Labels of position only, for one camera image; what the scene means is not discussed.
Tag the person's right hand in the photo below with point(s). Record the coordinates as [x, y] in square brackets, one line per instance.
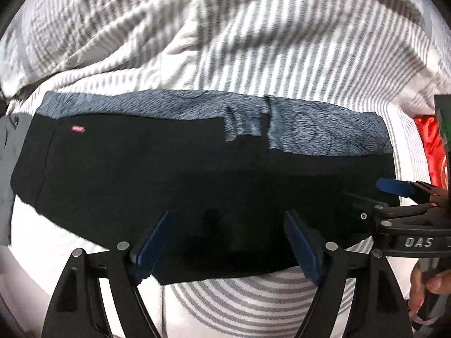
[437, 283]

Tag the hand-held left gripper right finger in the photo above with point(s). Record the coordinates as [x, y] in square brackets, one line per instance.
[303, 246]

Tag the white striped bed sheet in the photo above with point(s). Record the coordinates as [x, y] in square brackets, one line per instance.
[246, 310]

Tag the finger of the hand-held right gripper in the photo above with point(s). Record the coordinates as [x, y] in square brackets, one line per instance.
[394, 209]
[393, 187]

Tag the grey striped duvet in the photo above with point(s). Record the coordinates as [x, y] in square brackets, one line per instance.
[211, 24]

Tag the red embroidered pillow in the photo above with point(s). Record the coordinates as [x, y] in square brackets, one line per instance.
[428, 148]

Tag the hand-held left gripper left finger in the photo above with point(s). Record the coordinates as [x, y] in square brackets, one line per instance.
[155, 243]

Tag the grey button jacket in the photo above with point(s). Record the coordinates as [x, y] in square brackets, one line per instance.
[5, 183]

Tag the black pants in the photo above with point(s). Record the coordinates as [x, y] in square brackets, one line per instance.
[176, 183]

